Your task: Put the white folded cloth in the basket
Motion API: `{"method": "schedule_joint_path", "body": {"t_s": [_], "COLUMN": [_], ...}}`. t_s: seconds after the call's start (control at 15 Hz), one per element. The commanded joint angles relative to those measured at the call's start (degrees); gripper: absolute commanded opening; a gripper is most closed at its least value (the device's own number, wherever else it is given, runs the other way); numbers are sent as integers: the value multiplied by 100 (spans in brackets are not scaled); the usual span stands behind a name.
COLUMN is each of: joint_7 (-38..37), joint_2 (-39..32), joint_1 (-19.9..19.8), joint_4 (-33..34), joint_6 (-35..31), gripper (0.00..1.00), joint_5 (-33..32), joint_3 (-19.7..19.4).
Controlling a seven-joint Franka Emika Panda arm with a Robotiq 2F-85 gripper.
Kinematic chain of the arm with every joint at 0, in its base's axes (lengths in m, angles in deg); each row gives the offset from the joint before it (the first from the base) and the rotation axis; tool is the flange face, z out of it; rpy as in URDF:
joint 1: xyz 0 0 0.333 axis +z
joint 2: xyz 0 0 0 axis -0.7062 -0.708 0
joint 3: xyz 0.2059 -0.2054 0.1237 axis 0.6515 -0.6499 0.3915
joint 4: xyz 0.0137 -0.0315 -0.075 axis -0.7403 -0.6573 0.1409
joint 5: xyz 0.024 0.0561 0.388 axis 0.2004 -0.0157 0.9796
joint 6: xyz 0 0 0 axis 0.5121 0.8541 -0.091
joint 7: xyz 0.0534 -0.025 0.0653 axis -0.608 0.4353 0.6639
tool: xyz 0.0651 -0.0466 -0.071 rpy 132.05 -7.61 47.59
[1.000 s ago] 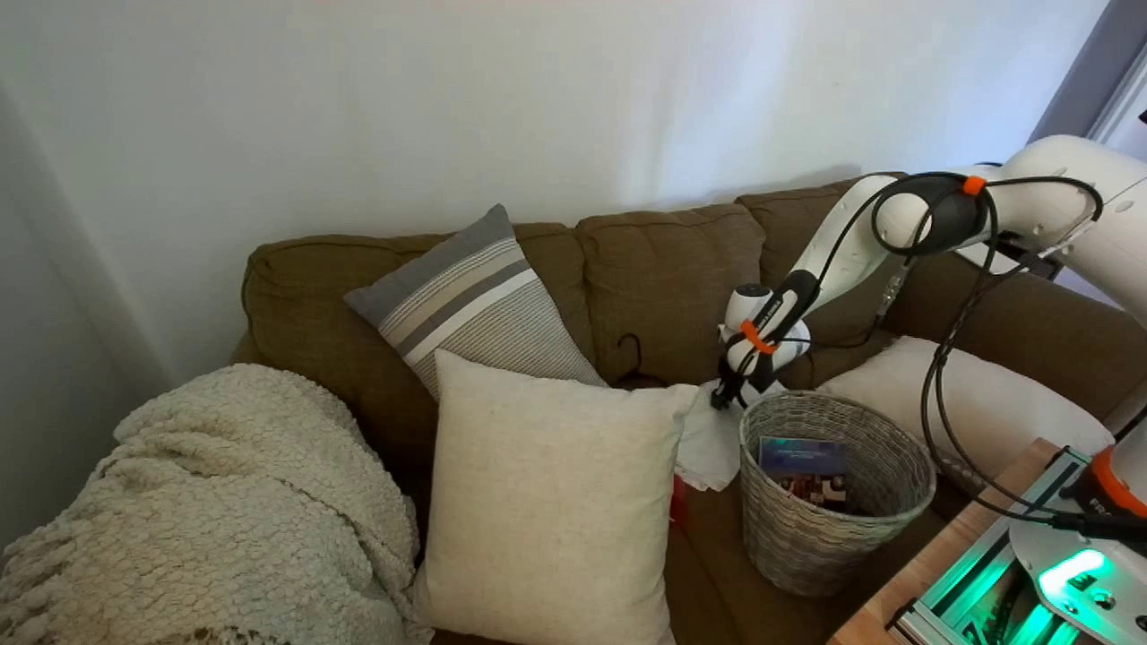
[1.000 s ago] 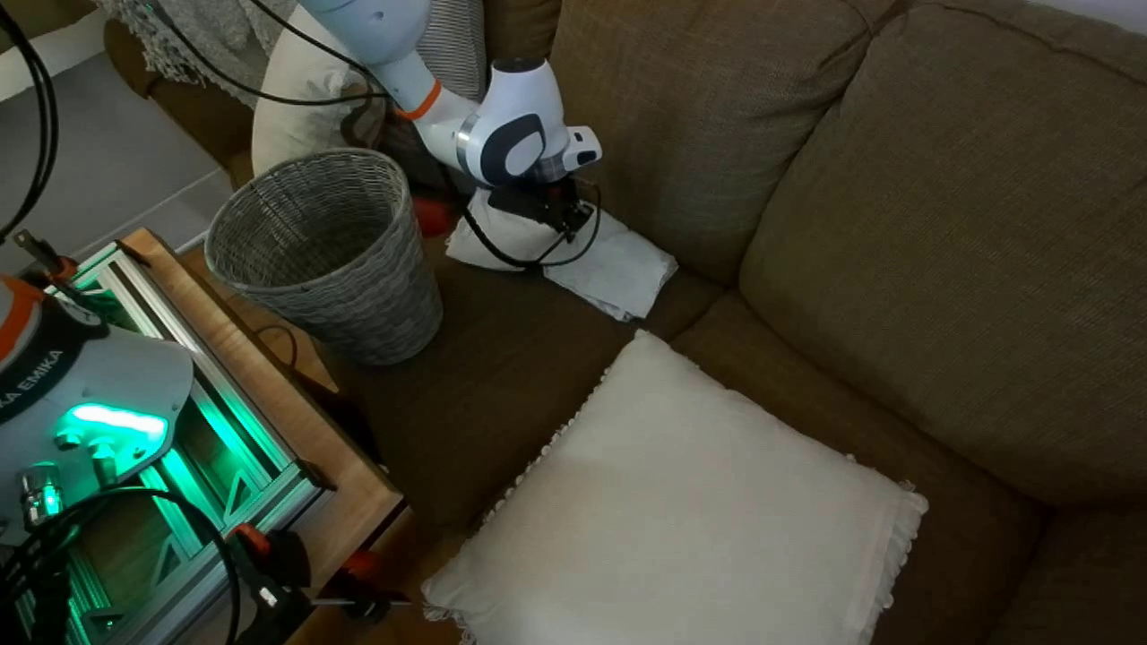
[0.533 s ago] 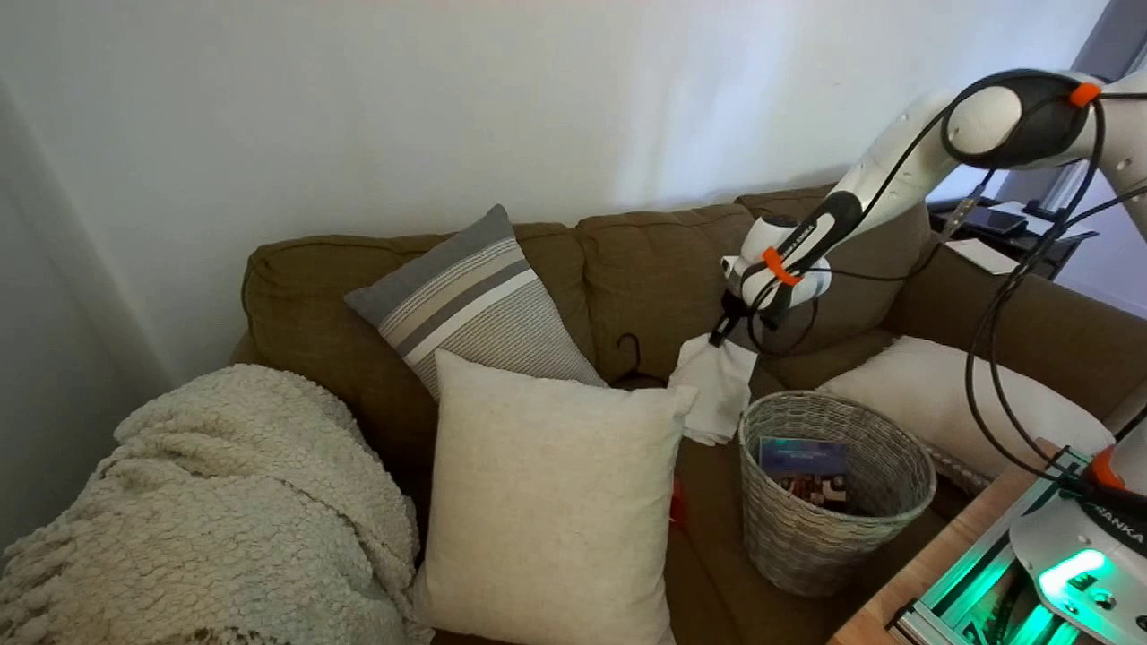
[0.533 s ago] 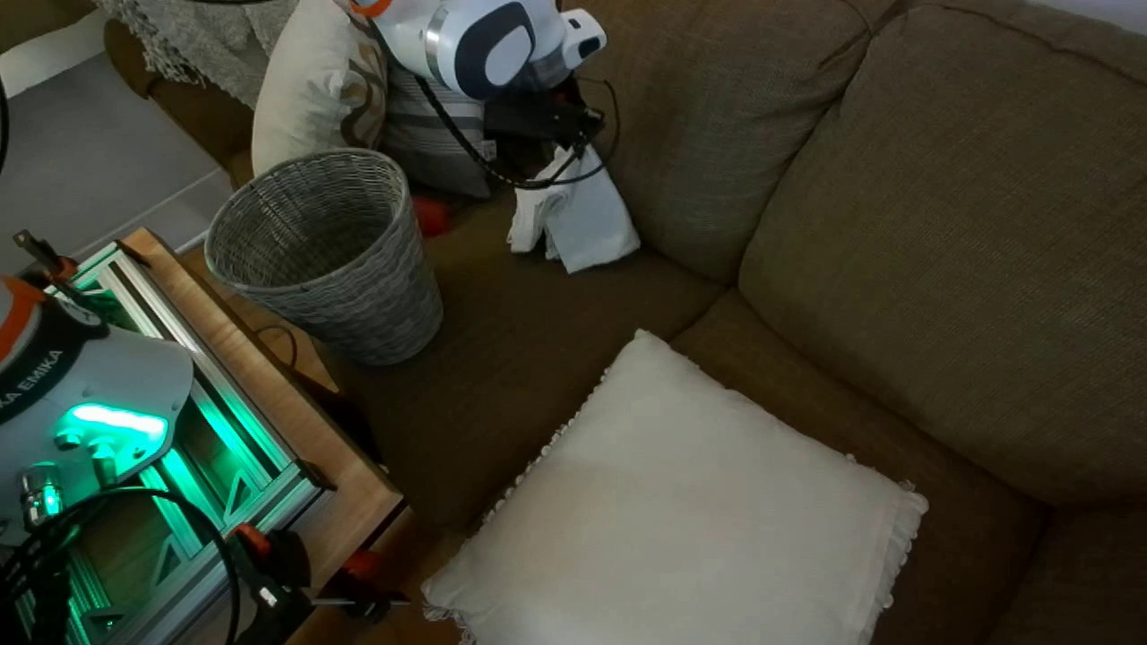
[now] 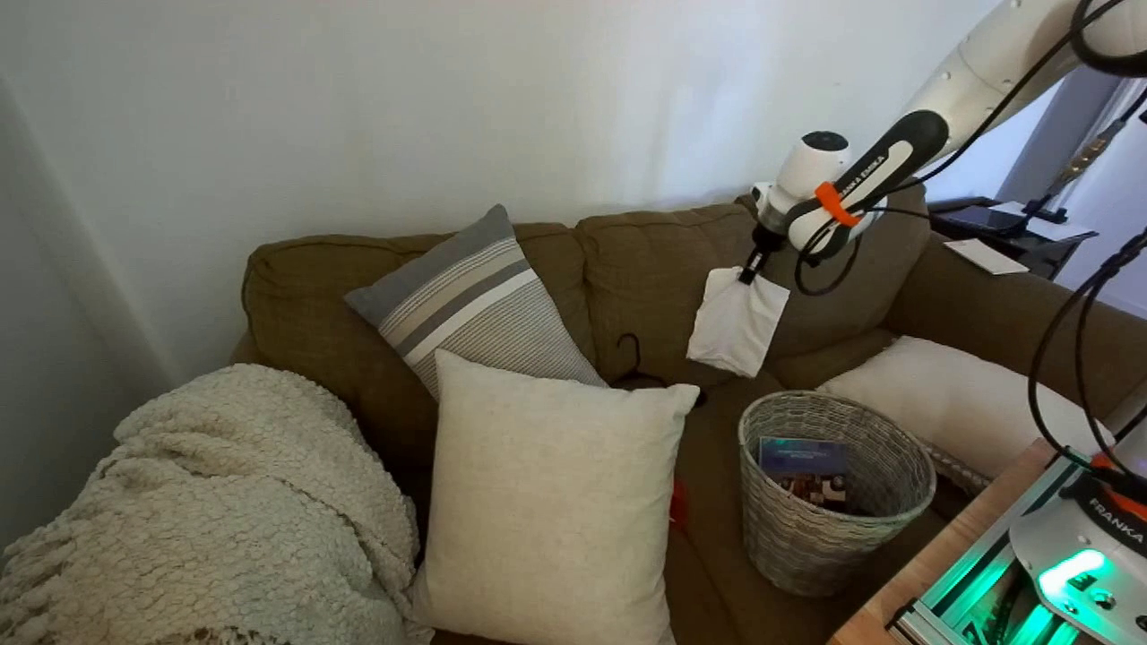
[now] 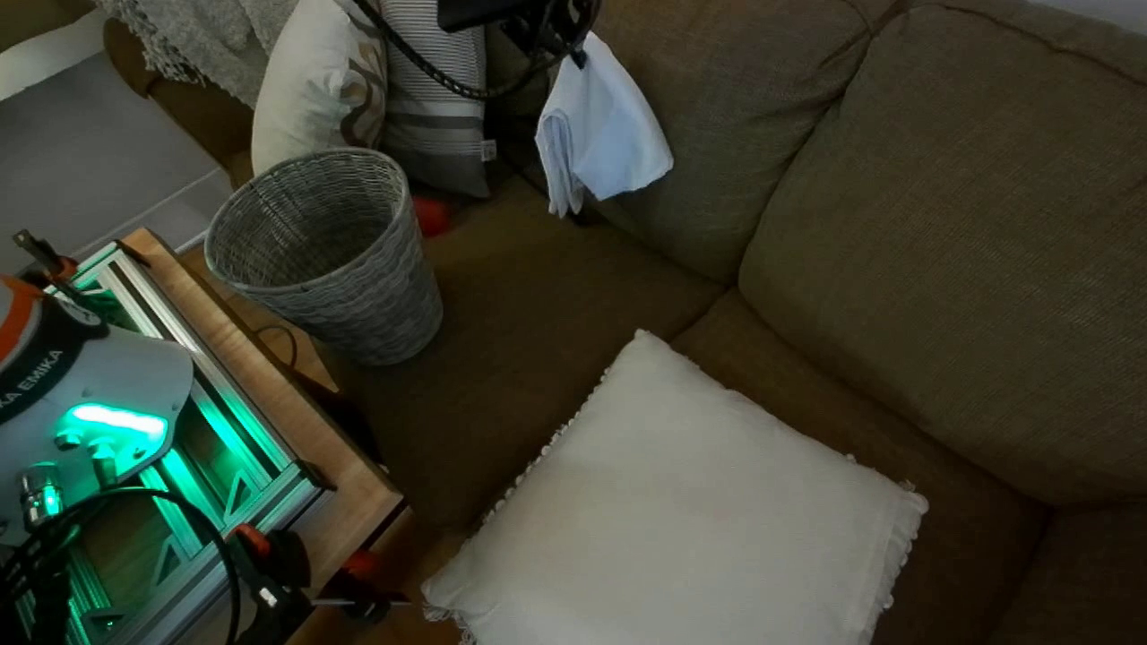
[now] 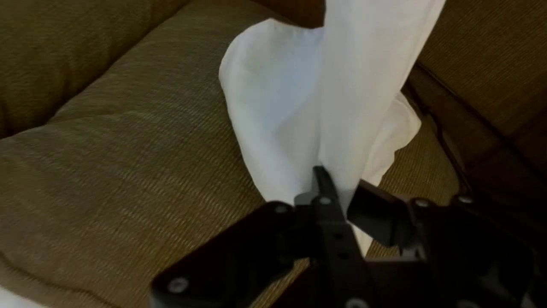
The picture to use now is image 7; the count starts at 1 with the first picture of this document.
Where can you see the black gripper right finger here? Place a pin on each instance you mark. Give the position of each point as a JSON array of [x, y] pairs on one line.
[[378, 215]]

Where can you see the brown fabric sofa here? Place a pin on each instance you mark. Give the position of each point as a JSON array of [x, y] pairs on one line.
[[113, 172]]

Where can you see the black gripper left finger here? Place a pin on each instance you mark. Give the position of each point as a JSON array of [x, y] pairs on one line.
[[327, 212]]

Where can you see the white cloth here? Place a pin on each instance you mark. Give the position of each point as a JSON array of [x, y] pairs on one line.
[[296, 114]]

